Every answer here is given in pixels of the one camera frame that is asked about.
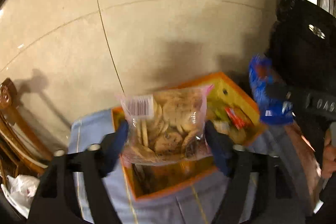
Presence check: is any light blue checked cloth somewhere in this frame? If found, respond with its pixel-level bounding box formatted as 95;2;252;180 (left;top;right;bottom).
68;110;313;223

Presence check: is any clear cookie bag pink edge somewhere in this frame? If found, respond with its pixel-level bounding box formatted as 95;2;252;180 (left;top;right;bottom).
120;85;213;165

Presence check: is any red snack packet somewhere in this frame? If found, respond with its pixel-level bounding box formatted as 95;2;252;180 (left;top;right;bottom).
225;107;250;129

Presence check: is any orange cardboard box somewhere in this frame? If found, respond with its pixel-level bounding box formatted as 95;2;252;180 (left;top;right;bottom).
120;72;266;201

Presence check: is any person's right hand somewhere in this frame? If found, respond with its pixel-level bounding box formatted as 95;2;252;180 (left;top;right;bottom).
321;131;336;179

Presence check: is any blue snack packet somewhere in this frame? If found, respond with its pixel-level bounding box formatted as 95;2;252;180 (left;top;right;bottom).
248;55;294;126

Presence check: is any green snack bag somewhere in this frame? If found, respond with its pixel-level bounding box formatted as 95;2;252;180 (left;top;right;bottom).
206;101;230;122

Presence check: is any carved wooden chair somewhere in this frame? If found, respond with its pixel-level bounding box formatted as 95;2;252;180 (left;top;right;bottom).
1;78;52;185

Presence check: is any white plastic bag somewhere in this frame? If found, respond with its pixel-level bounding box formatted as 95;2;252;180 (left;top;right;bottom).
1;174;40;219

